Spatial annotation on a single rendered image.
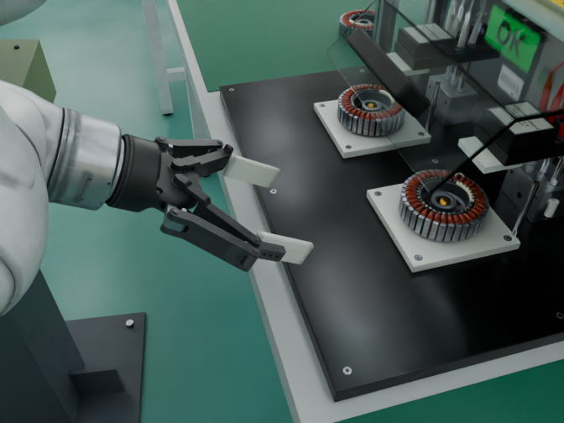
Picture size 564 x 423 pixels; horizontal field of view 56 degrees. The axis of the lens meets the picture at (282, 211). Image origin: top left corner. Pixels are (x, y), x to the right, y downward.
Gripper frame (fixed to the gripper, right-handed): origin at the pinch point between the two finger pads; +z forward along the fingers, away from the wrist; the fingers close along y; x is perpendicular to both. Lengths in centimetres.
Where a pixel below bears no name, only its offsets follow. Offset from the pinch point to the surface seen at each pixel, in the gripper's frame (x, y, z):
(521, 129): 21.1, 2.2, 20.6
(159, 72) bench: -59, -160, 25
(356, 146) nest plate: 3.3, -17.5, 17.7
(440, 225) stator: 7.1, 4.7, 17.9
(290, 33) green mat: 2, -67, 23
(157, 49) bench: -50, -160, 21
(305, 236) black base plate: -4.3, -1.9, 6.9
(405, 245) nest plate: 2.5, 4.2, 16.1
